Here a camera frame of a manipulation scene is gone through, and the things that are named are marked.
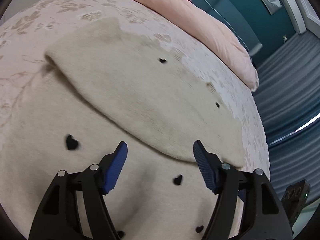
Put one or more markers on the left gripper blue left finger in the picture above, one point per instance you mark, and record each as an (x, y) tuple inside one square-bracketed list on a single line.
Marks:
[(111, 166)]

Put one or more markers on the grey-blue pleated curtain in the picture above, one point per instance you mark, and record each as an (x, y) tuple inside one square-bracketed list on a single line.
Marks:
[(288, 103)]

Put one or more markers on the pink floral bedspread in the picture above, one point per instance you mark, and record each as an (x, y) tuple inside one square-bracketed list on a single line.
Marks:
[(24, 67)]

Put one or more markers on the cream sweater with black hearts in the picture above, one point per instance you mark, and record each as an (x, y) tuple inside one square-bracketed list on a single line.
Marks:
[(108, 86)]

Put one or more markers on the pink folded duvet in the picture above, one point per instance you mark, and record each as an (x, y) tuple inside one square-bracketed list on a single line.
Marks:
[(212, 33)]

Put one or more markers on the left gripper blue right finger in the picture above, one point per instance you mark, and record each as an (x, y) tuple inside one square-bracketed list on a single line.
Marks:
[(210, 168)]

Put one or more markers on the white door frame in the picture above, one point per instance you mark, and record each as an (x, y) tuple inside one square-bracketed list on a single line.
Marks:
[(302, 15)]

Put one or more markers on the teal upholstered headboard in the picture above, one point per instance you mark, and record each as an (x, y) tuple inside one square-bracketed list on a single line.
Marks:
[(228, 14)]

